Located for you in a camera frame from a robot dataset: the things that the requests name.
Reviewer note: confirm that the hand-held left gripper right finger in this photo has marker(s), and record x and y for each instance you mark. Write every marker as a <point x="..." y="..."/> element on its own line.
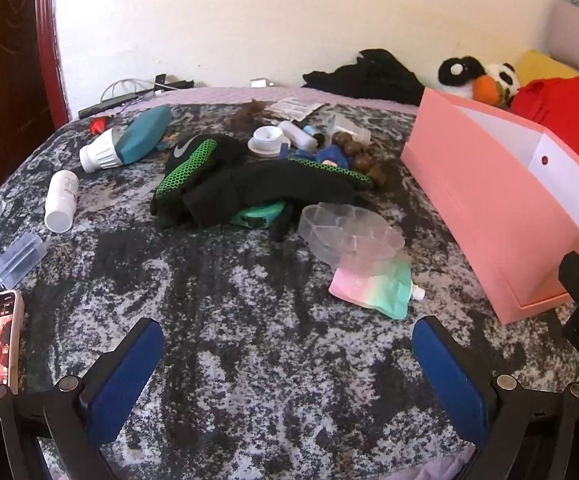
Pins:
<point x="449" y="375"/>

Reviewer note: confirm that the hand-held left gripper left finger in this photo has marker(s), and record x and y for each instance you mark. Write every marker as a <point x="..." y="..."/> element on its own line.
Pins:
<point x="129" y="380"/>

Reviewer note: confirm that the pink cardboard box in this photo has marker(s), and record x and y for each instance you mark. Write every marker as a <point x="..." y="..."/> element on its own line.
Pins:
<point x="469" y="200"/>

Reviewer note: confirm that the pastel spout pouch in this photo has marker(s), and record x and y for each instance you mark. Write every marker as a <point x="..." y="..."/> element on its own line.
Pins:
<point x="369" y="290"/>

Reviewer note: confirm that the clear plastic block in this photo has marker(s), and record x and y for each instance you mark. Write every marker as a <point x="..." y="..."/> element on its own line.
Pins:
<point x="19" y="255"/>

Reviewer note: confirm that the clear compartment box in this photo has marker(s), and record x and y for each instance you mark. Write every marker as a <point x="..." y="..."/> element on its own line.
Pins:
<point x="349" y="232"/>

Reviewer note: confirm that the white plastic bottle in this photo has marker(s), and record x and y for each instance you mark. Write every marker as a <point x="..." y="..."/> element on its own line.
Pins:
<point x="62" y="200"/>

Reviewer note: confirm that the teal tape measure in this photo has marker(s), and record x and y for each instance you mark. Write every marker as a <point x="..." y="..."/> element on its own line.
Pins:
<point x="254" y="214"/>

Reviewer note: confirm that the red bag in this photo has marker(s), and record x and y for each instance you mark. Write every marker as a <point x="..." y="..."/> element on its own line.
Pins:
<point x="564" y="105"/>

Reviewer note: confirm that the black glove with white logo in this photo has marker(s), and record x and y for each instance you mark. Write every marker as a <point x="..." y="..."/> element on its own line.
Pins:
<point x="189" y="160"/>

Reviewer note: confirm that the black glove with green mesh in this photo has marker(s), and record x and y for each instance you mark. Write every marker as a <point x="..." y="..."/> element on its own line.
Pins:
<point x="279" y="185"/>

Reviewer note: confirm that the teal case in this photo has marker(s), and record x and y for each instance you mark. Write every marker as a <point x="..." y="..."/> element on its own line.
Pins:
<point x="144" y="132"/>

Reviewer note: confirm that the small red object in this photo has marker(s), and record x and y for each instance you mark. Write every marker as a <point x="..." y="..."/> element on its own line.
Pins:
<point x="100" y="124"/>

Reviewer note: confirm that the yellow pillow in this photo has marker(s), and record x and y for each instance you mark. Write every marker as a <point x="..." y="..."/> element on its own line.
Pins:
<point x="544" y="66"/>

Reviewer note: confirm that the panda plush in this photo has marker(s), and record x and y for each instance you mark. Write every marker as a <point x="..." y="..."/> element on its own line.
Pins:
<point x="502" y="74"/>

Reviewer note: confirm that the clear plastic cup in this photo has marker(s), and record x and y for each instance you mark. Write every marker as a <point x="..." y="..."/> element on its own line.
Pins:
<point x="352" y="129"/>

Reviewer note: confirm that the black power strip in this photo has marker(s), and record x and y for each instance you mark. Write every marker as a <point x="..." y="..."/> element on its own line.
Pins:
<point x="99" y="106"/>

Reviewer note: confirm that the black white penguin plush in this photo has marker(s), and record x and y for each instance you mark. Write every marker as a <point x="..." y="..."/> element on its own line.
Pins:
<point x="457" y="72"/>

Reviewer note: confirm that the white cylinder container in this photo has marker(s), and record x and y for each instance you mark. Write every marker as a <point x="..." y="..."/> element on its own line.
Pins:
<point x="297" y="135"/>

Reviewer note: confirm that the brown dried plant clump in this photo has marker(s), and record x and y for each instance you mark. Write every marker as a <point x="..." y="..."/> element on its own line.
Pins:
<point x="244" y="115"/>

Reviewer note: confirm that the small black device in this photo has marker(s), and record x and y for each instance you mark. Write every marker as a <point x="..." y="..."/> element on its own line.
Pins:
<point x="174" y="82"/>

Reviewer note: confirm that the black cloth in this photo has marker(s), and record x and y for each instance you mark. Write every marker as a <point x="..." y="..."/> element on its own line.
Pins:
<point x="369" y="77"/>

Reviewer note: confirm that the silver charger plug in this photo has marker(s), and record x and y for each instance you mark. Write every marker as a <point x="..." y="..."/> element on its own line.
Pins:
<point x="262" y="82"/>

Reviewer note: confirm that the dark wooden door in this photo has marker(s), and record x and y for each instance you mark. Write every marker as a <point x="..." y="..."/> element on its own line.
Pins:
<point x="4" y="60"/>

